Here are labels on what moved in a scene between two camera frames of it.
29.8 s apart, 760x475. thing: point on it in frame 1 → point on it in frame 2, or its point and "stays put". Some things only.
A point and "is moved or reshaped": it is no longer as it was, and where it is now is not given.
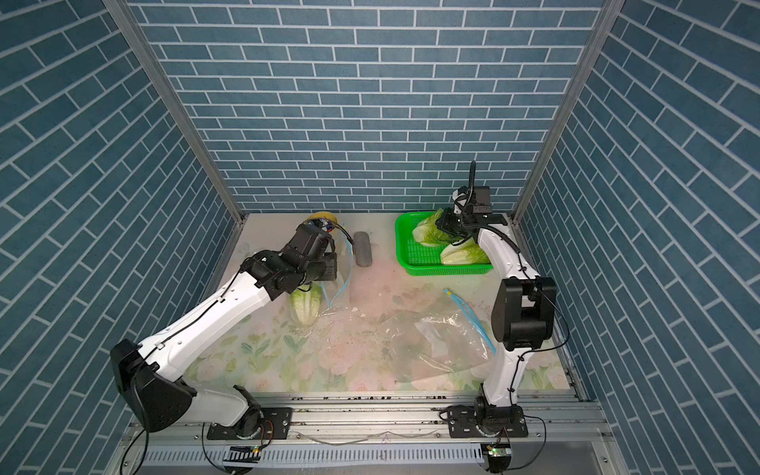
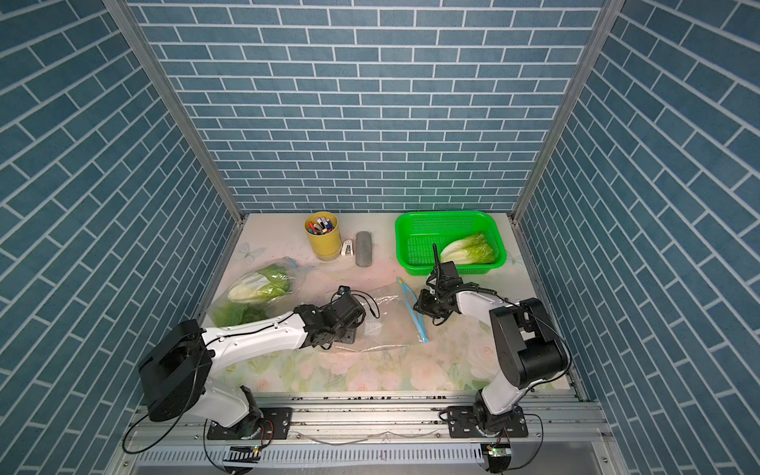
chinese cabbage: (466, 251) stays put
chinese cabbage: (305, 303) → (232, 314)
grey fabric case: (362, 248) stays put
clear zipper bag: (340, 338) is moved or reshaped
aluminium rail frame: (387, 434) stays put
